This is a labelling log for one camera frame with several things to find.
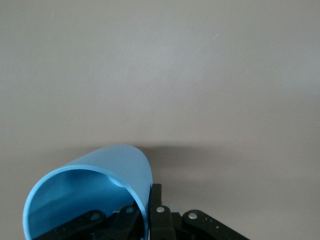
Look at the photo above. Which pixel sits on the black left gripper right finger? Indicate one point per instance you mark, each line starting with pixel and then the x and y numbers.
pixel 160 225

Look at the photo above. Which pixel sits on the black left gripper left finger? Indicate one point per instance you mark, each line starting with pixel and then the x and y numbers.
pixel 75 227

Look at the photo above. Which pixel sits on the blue plastic cup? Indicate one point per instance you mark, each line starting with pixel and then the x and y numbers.
pixel 82 195

